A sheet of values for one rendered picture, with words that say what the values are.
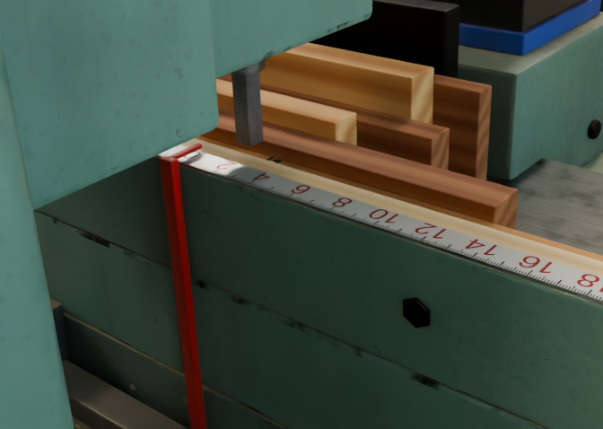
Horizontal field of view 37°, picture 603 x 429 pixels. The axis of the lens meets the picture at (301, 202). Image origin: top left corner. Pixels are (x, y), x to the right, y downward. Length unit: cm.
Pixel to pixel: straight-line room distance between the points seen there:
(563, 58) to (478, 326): 24
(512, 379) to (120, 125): 16
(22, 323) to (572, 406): 18
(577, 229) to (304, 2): 17
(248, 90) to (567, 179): 19
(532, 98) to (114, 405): 27
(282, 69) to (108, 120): 23
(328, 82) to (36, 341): 28
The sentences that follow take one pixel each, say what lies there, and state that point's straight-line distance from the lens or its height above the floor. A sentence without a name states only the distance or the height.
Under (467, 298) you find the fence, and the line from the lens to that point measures 32.
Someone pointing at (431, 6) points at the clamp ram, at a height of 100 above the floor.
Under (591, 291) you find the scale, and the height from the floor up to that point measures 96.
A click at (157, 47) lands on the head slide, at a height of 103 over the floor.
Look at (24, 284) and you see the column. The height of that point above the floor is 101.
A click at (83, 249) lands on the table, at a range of 47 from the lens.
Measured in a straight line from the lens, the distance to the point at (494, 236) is 34.
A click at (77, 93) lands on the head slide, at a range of 25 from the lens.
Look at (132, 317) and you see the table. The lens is 46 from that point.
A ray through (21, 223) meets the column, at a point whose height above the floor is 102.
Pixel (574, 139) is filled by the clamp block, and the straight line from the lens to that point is 57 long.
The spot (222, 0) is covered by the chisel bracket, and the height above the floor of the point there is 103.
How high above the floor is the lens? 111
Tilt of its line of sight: 26 degrees down
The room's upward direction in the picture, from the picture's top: 2 degrees counter-clockwise
